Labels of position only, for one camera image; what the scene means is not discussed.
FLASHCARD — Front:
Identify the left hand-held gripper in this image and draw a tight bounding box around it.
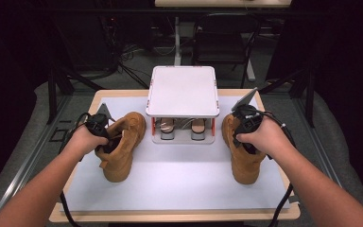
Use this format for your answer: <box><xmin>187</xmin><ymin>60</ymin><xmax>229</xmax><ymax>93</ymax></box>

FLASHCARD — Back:
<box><xmin>84</xmin><ymin>102</ymin><xmax>114</xmax><ymax>142</ymax></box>

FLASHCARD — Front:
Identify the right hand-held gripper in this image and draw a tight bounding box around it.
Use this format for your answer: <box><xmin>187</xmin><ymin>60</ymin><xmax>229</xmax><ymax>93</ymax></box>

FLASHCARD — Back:
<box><xmin>231</xmin><ymin>87</ymin><xmax>267</xmax><ymax>137</ymax></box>

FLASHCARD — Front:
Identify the tan suede boot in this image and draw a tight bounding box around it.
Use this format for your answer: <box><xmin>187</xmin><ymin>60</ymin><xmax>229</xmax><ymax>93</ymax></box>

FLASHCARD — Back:
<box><xmin>94</xmin><ymin>111</ymin><xmax>147</xmax><ymax>183</ymax></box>
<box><xmin>221</xmin><ymin>113</ymin><xmax>268</xmax><ymax>185</ymax></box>

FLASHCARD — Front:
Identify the black rhinestone strap sandal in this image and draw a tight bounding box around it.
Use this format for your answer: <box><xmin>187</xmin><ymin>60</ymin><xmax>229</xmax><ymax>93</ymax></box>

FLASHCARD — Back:
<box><xmin>190</xmin><ymin>117</ymin><xmax>208</xmax><ymax>142</ymax></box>
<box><xmin>159</xmin><ymin>117</ymin><xmax>176</xmax><ymax>142</ymax></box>

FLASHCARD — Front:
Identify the white shoe rack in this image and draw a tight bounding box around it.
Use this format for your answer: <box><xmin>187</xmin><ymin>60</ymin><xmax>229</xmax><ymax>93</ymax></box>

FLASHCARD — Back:
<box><xmin>145</xmin><ymin>65</ymin><xmax>221</xmax><ymax>146</ymax></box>

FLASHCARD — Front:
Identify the person's left hand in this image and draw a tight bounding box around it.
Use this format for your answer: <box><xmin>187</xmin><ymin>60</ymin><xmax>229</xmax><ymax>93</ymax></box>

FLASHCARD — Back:
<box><xmin>63</xmin><ymin>123</ymin><xmax>110</xmax><ymax>159</ymax></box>

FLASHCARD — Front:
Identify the person's right hand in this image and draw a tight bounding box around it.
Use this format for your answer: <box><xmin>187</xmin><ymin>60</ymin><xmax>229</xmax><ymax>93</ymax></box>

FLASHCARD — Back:
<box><xmin>234</xmin><ymin>117</ymin><xmax>293</xmax><ymax>161</ymax></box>

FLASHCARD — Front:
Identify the black metal stand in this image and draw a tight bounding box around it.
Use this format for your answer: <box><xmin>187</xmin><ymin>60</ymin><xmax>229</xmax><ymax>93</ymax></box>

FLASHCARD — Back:
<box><xmin>258</xmin><ymin>67</ymin><xmax>317</xmax><ymax>129</ymax></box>
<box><xmin>45</xmin><ymin>67</ymin><xmax>106</xmax><ymax>126</ymax></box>

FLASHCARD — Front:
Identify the dark equipment cabinet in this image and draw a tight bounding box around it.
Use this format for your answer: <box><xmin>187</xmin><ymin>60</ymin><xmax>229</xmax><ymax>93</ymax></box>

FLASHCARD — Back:
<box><xmin>51</xmin><ymin>12</ymin><xmax>121</xmax><ymax>72</ymax></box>

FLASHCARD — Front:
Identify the black folding chair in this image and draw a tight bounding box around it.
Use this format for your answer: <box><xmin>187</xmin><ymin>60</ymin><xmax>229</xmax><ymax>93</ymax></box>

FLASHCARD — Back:
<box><xmin>191</xmin><ymin>12</ymin><xmax>263</xmax><ymax>89</ymax></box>

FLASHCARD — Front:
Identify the white table mat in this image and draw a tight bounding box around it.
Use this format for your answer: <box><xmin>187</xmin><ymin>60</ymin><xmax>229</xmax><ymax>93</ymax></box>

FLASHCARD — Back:
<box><xmin>60</xmin><ymin>95</ymin><xmax>291</xmax><ymax>212</ymax></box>

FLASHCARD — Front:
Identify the white-legged background desk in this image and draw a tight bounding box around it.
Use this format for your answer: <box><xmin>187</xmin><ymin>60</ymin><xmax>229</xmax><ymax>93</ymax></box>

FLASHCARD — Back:
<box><xmin>154</xmin><ymin>0</ymin><xmax>292</xmax><ymax>83</ymax></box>

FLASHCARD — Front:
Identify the black floor cable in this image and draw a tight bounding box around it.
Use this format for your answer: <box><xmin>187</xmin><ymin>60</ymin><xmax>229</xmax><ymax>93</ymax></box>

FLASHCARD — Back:
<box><xmin>117</xmin><ymin>61</ymin><xmax>151</xmax><ymax>90</ymax></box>

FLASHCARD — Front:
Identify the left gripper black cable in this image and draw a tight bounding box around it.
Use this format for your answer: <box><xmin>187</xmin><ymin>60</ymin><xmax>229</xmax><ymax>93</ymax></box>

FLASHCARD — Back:
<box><xmin>58</xmin><ymin>112</ymin><xmax>92</xmax><ymax>227</ymax></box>

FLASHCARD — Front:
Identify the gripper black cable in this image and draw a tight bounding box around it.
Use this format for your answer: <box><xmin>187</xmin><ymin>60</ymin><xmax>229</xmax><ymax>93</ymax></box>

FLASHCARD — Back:
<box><xmin>254</xmin><ymin>109</ymin><xmax>298</xmax><ymax>227</ymax></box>
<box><xmin>58</xmin><ymin>112</ymin><xmax>92</xmax><ymax>227</ymax></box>

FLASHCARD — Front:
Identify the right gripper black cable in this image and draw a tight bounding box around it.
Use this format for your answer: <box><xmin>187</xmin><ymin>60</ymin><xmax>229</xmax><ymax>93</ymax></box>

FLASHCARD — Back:
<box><xmin>254</xmin><ymin>109</ymin><xmax>298</xmax><ymax>227</ymax></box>

